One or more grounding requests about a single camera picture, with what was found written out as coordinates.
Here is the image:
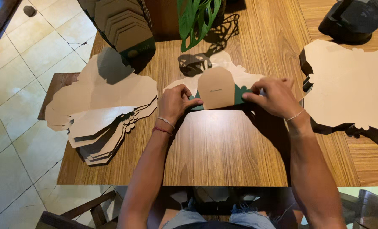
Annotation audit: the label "kraft and green carton blank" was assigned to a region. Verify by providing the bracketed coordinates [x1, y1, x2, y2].
[163, 50, 266, 111]

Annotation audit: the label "stack of nested folded cartons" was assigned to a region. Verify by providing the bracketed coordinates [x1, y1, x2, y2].
[78, 0, 156, 65]

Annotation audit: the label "green leafy plant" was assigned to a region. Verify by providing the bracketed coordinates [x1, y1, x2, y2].
[177, 0, 222, 53]

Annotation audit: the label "black stand base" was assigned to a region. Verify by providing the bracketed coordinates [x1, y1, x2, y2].
[318, 0, 378, 45]

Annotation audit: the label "brown wooden stool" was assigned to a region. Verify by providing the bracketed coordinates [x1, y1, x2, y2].
[38, 73, 81, 121]

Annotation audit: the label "thin white string bracelet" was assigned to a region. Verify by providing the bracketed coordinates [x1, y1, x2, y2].
[286, 109, 306, 122]

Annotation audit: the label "dark plant pot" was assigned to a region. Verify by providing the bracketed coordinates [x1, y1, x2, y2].
[204, 0, 228, 28]

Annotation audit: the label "person's frayed denim shorts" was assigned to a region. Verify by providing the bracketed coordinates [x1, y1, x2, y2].
[161, 198, 277, 229]

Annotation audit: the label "person's left hand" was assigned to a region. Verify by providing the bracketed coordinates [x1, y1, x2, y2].
[157, 84, 205, 126]

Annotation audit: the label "person's right hand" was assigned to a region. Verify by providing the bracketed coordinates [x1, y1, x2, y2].
[241, 77, 306, 121]

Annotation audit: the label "pile of flat kraft cartons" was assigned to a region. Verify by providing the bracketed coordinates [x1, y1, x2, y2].
[45, 48, 159, 167]
[299, 39, 378, 149]

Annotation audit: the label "small grey round object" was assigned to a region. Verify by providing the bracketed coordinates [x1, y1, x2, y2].
[23, 5, 37, 18]

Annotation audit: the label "red string bracelet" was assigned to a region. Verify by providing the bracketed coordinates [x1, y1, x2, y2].
[152, 126, 174, 137]

